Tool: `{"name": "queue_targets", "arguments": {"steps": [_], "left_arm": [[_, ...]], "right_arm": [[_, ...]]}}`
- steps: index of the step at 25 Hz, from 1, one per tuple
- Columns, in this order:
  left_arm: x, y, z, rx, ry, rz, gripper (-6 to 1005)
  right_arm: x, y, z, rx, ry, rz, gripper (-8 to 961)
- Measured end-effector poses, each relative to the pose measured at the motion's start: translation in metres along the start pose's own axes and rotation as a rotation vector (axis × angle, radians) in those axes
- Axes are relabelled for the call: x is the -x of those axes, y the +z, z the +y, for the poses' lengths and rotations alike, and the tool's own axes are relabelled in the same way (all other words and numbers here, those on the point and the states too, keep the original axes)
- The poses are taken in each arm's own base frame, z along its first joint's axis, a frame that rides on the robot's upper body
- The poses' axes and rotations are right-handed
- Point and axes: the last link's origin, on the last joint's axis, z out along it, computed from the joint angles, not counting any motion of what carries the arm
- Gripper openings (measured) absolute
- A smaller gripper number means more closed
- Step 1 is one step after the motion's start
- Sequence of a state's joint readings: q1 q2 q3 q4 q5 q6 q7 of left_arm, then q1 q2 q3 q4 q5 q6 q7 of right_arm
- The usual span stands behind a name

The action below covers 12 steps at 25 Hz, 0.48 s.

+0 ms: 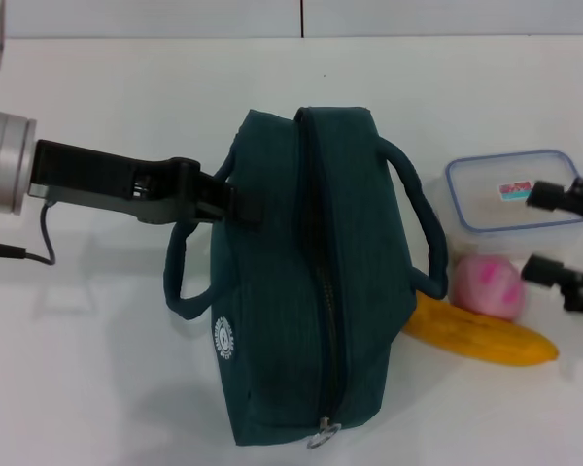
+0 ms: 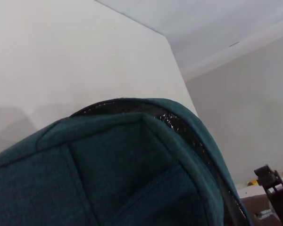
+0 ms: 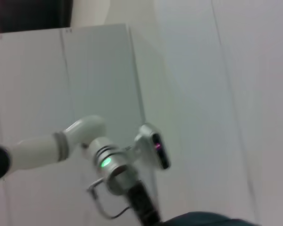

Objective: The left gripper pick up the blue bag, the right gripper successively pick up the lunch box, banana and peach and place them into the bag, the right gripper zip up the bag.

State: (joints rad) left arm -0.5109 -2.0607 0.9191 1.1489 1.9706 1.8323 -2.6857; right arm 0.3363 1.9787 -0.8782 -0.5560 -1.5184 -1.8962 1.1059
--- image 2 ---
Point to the dark teal insulated lunch bag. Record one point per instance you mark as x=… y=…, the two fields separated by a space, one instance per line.
x=108 y=176

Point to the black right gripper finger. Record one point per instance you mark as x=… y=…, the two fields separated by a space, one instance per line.
x=273 y=188

